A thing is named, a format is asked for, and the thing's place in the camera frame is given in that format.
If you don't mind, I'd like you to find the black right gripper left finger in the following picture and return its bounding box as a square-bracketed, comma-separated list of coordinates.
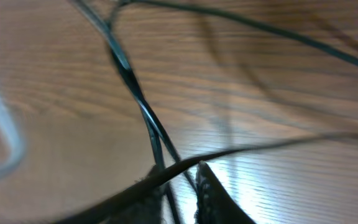
[103, 164, 167, 224]

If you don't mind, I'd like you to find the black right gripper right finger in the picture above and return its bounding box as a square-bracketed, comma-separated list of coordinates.
[195, 161, 255, 224]

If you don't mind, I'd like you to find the black usb cable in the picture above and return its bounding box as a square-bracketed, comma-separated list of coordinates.
[51, 0, 358, 224]

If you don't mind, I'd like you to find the white usb cable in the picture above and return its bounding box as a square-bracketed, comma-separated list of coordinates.
[0, 49, 27, 184]

